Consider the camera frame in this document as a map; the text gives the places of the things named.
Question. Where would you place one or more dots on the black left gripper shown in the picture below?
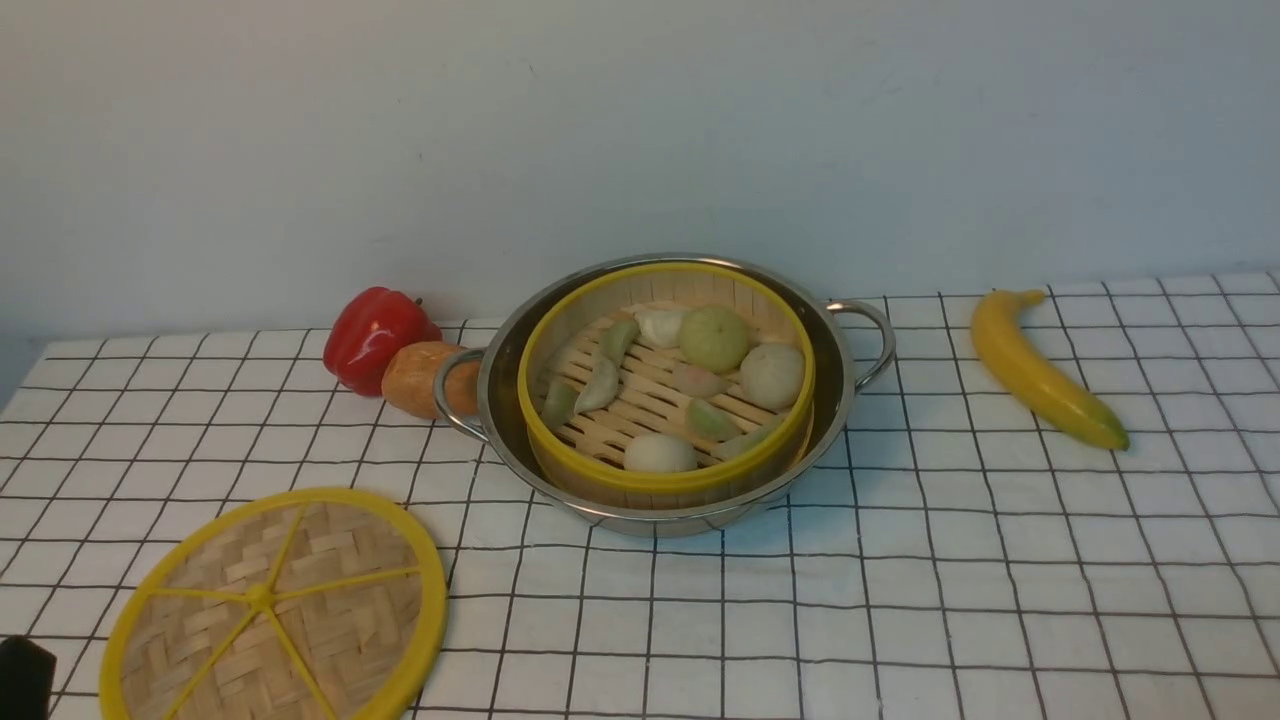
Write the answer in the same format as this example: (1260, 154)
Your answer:
(27, 675)

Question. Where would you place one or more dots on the yellow woven bamboo steamer lid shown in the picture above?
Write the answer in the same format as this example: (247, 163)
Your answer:
(320, 603)

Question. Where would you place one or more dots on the yellow bamboo steamer basket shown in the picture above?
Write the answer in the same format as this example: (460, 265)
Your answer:
(585, 455)

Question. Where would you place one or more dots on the stainless steel pot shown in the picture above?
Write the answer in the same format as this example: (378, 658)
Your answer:
(853, 342)

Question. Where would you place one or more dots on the brown bread roll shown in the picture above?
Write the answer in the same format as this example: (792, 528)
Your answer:
(408, 382)

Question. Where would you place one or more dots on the red bell pepper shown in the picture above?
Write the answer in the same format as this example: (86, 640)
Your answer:
(369, 332)

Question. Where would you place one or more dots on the green dumpling left edge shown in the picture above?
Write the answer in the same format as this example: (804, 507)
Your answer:
(559, 404)

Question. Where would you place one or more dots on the pale green dumpling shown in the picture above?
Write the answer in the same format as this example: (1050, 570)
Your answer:
(602, 387)

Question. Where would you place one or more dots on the white round bun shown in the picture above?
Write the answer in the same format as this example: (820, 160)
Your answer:
(658, 453)

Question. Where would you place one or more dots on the white dumpling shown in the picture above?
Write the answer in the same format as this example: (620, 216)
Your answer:
(660, 328)

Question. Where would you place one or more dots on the green dumpling centre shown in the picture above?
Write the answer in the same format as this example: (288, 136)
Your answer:
(706, 421)

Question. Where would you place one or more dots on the pink dumpling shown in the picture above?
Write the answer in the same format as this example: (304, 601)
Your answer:
(696, 382)

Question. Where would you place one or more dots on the green dumpling front right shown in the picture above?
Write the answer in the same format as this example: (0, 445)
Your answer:
(739, 445)

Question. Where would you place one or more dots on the green round bun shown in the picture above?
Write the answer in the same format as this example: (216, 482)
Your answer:
(714, 338)

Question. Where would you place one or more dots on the beige round bun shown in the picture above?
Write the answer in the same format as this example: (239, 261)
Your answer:
(772, 375)

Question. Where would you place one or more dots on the white checkered tablecloth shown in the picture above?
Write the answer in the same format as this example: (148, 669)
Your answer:
(948, 558)

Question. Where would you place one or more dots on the yellow banana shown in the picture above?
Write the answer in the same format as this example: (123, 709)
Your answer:
(1024, 372)

